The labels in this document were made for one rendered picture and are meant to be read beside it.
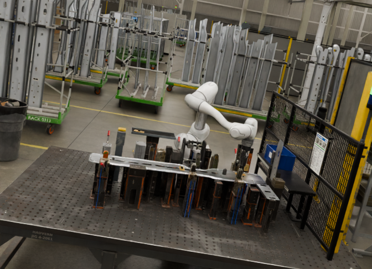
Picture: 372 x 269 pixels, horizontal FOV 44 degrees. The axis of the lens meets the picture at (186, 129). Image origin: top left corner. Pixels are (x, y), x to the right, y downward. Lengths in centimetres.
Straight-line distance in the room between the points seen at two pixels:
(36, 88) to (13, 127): 175
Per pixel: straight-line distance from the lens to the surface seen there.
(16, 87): 773
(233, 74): 1073
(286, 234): 364
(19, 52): 789
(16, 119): 598
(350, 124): 584
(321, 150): 368
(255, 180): 369
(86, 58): 1111
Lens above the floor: 215
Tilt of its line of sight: 14 degrees down
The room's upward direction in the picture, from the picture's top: 11 degrees clockwise
